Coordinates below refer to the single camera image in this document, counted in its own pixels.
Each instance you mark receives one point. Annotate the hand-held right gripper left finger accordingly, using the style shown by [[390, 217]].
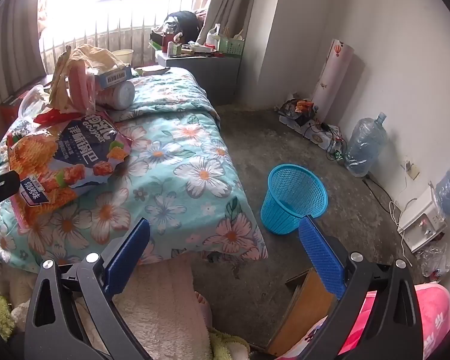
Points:
[[129, 255]]

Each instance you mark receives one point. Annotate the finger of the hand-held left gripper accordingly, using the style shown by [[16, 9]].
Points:
[[0, 187]]

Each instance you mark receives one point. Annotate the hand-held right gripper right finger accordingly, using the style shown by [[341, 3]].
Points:
[[320, 258]]

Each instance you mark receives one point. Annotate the blue plastic mesh basket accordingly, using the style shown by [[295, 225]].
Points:
[[285, 210]]

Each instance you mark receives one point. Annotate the blue cardboard box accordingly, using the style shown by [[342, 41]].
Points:
[[114, 77]]

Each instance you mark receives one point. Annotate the wooden stool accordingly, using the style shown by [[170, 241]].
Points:
[[307, 311]]

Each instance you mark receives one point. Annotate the cream fleece blanket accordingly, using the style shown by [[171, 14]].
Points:
[[153, 307]]

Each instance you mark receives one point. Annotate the blue and orange snack bag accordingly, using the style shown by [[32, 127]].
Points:
[[67, 165]]

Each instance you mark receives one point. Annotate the red cardboard box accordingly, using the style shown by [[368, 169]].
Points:
[[9, 107]]

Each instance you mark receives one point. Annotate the white water dispenser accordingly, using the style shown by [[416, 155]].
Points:
[[422, 221]]

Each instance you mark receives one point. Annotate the floral quilted blanket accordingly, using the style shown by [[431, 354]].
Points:
[[180, 157]]

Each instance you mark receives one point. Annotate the crumpled clear plastic bag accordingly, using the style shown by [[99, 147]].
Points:
[[435, 262]]

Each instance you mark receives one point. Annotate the green fleece cloth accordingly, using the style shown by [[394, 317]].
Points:
[[0, 307]]

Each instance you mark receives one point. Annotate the clear blue water jug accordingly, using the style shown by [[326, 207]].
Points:
[[365, 146]]

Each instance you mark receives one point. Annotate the pink fleece blanket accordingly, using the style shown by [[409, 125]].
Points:
[[433, 315]]

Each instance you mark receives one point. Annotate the pink plastic packet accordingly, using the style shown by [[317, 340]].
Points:
[[80, 86]]

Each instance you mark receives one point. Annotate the beige curtain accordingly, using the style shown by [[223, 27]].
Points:
[[11, 37], [236, 3]]

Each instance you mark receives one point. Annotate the white milk bottle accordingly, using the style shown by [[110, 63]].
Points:
[[120, 95]]

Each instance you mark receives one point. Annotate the white paper cup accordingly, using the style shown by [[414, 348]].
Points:
[[123, 55]]

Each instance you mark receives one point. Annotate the metal window railing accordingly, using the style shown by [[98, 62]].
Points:
[[97, 33]]

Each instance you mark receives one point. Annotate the brown snack packet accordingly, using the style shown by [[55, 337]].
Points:
[[152, 71]]

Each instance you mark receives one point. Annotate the white paper roll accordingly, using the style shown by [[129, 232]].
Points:
[[333, 71]]

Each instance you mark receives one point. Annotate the grey bedside table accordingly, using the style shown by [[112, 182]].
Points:
[[210, 78]]

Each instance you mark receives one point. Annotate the red thermos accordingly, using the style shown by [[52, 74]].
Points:
[[168, 43]]

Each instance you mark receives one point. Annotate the green storage basket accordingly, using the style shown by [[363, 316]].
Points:
[[230, 47]]

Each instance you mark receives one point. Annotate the white plastic bag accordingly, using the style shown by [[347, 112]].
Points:
[[212, 35]]

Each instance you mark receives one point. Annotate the black bag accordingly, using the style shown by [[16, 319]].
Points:
[[180, 22]]

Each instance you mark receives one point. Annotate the wall socket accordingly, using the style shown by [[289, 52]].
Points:
[[410, 168]]

